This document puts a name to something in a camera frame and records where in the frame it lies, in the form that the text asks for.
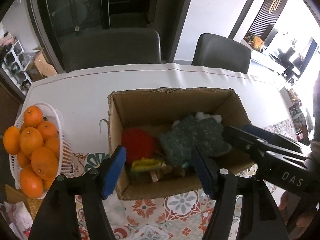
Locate white plush bunny toy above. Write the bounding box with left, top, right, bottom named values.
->
left=171, top=112, right=223, bottom=129

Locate dark green scouring pad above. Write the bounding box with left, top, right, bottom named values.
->
left=159, top=126, right=232, bottom=167

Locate red fluffy pom-pom toy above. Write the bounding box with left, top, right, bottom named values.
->
left=121, top=128, right=158, bottom=164

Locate yellow blue striped band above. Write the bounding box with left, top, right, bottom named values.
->
left=131, top=158, right=165, bottom=172

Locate person's hand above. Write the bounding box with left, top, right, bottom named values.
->
left=278, top=191, right=319, bottom=232

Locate floral paper bag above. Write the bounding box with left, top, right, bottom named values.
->
left=1, top=202, right=33, bottom=239

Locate orange fruit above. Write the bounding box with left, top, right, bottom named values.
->
left=20, top=165, right=43, bottom=199
left=23, top=106, right=43, bottom=128
left=3, top=126, right=20, bottom=155
left=31, top=146, right=59, bottom=180

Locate woven straw placemat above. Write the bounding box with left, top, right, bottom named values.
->
left=4, top=184, right=43, bottom=219

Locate patterned floral tablecloth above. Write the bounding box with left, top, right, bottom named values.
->
left=71, top=119, right=297, bottom=239

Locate dark grey chair right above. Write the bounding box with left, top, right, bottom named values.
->
left=191, top=33, right=252, bottom=74

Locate dark grey chair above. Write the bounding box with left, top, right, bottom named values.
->
left=61, top=28, right=161, bottom=72
left=191, top=33, right=252, bottom=74

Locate white plastic fruit basket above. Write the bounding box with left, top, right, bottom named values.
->
left=9, top=102, right=72, bottom=189

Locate small cardboard box on floor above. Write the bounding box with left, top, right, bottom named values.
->
left=26, top=49, right=58, bottom=82

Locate dark grey chair left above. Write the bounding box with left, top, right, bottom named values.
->
left=61, top=28, right=161, bottom=72

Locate white shoe rack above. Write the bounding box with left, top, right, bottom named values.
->
left=1, top=38, right=32, bottom=96

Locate black glass cabinet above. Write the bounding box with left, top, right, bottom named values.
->
left=27, top=0, right=191, bottom=67

